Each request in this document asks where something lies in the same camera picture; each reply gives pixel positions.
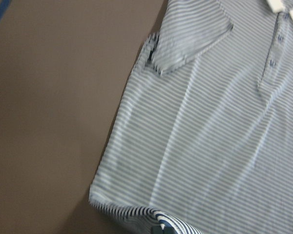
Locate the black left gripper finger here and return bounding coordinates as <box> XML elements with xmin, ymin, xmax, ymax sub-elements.
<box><xmin>150</xmin><ymin>226</ymin><xmax>173</xmax><ymax>234</ymax></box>

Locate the striped polo shirt cream collar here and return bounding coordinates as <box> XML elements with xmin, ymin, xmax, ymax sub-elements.
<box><xmin>89</xmin><ymin>0</ymin><xmax>293</xmax><ymax>234</ymax></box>

